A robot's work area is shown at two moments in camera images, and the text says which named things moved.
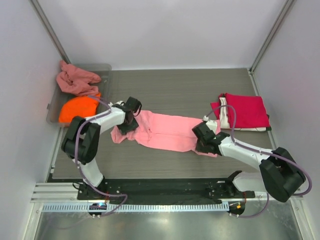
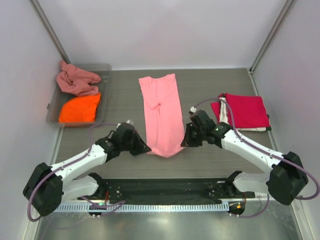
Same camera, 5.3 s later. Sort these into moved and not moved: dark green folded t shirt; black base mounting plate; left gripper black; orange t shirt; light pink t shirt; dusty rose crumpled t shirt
Moved: left gripper black; light pink t shirt
Not moved: black base mounting plate; dusty rose crumpled t shirt; dark green folded t shirt; orange t shirt
